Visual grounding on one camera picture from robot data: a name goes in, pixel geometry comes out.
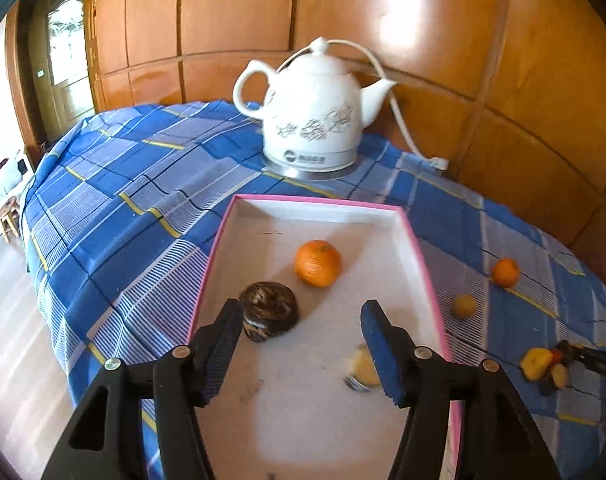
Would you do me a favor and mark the small tan round fruit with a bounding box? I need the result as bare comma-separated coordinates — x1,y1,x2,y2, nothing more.
452,294,478,320

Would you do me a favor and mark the small red tomato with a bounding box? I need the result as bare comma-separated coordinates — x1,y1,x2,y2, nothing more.
550,348,563,366

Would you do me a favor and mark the orange tangerine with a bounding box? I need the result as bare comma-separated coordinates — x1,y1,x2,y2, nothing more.
490,258,521,288
294,240,342,288

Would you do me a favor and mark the pink shallow cardboard tray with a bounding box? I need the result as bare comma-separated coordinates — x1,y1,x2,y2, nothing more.
194,195,448,479

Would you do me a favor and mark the small wooden stool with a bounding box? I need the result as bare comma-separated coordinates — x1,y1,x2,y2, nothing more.
0,196,20,243

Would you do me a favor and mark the white ceramic electric kettle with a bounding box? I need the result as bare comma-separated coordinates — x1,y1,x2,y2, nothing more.
232,37,395,181

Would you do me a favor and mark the white kettle power cord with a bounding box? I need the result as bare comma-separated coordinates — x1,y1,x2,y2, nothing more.
276,39,450,172

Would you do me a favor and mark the wooden wall cabinet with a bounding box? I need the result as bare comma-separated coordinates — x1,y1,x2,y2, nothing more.
86,0,606,283

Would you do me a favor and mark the blue plaid tablecloth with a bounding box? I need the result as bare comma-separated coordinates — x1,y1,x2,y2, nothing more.
22,101,606,478

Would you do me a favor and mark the wooden door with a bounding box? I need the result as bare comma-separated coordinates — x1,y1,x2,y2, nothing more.
6,0,94,166

